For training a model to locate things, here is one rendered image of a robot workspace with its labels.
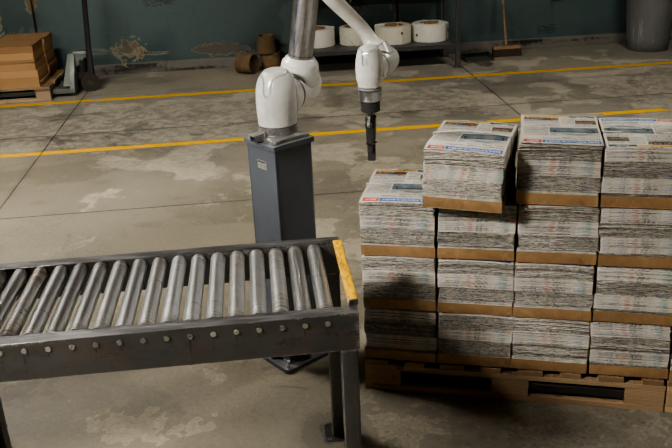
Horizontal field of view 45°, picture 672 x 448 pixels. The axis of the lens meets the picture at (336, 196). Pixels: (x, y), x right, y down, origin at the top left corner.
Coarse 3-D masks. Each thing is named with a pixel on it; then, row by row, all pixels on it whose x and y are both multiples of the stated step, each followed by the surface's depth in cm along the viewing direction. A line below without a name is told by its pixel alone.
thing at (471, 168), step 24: (432, 144) 291; (456, 144) 290; (480, 144) 289; (504, 144) 288; (432, 168) 291; (456, 168) 288; (480, 168) 285; (504, 168) 281; (432, 192) 294; (456, 192) 291; (480, 192) 288; (504, 192) 292
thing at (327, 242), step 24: (288, 240) 282; (312, 240) 282; (0, 264) 274; (24, 264) 273; (48, 264) 272; (72, 264) 272; (168, 264) 276; (288, 264) 281; (336, 264) 283; (144, 288) 278
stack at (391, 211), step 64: (384, 192) 314; (512, 192) 308; (384, 256) 314; (640, 256) 293; (384, 320) 324; (448, 320) 318; (512, 320) 312; (576, 320) 308; (384, 384) 335; (512, 384) 322; (640, 384) 311
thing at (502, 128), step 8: (448, 120) 319; (456, 120) 318; (464, 120) 318; (440, 128) 309; (448, 128) 309; (456, 128) 309; (464, 128) 308; (472, 128) 308; (480, 128) 307; (488, 128) 307; (496, 128) 307; (504, 128) 306; (512, 128) 306; (512, 152) 302; (512, 160) 306; (512, 168) 312; (512, 176) 312
